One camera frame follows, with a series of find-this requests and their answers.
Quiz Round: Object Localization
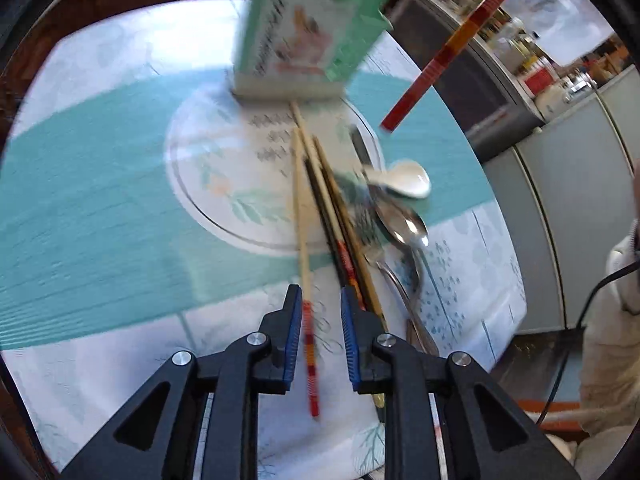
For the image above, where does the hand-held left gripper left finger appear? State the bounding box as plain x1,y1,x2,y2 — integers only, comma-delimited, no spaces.
59,284,305,480

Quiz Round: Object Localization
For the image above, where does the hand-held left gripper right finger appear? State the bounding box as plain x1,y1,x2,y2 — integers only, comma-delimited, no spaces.
340,287,582,480

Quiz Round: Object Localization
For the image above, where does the red striped bamboo chopstick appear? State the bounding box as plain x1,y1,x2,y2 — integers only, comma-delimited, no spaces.
291,127,321,418

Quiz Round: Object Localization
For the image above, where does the group of assorted chopsticks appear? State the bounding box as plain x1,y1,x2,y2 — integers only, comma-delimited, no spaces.
290,101,387,408

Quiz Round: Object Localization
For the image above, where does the red yellow banded chopstick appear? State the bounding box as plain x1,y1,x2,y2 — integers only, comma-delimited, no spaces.
380,0,538,133

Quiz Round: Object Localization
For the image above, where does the green plastic utensil holder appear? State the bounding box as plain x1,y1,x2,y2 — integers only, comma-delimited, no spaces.
231,0,396,100

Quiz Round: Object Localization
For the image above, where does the small metal spoon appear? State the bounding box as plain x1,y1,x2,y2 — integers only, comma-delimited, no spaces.
382,247,441,358

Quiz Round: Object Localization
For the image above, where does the large metal spoon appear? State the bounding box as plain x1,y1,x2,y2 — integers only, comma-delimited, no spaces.
349,126,431,249

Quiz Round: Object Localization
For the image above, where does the white ceramic spoon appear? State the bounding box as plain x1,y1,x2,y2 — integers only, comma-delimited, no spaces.
357,160,432,199

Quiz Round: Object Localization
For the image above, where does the grey fridge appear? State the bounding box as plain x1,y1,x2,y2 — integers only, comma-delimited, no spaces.
482,67,640,333

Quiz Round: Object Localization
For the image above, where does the person's white clothing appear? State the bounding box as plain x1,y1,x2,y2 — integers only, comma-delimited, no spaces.
575,160,640,471

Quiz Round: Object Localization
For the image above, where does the clear plastic sheet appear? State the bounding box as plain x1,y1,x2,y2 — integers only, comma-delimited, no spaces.
505,0,616,66

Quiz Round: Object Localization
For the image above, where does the black cable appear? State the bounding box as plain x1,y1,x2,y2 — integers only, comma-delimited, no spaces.
537,255,640,426

